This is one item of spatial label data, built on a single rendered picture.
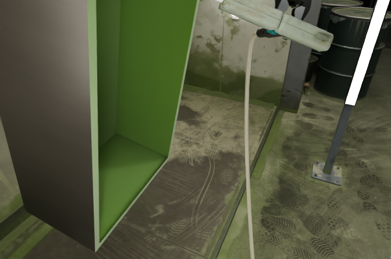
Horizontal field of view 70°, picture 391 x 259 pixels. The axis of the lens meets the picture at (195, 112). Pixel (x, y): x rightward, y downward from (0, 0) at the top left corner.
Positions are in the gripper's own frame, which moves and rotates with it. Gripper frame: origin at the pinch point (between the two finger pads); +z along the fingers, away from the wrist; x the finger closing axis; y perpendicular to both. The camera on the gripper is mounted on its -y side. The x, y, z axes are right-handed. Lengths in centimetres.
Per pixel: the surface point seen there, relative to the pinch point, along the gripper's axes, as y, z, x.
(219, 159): 123, 77, -47
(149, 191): 101, 105, 1
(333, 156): 92, 43, -113
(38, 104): 7, 40, 55
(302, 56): 164, -24, -102
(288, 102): 181, 19, -117
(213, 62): 218, 6, -40
